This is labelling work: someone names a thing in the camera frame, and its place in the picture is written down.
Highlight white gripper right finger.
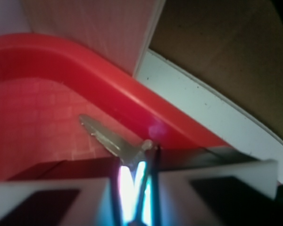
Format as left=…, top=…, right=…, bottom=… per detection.
left=153, top=147, right=283, bottom=226

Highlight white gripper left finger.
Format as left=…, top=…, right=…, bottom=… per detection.
left=0, top=157, right=119, bottom=226

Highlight silver keys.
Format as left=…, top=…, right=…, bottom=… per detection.
left=79, top=114, right=154, bottom=223

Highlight red plastic tray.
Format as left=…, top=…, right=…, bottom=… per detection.
left=0, top=33, right=226, bottom=181

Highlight brown cardboard panel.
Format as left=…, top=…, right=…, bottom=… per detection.
left=150, top=0, right=283, bottom=140

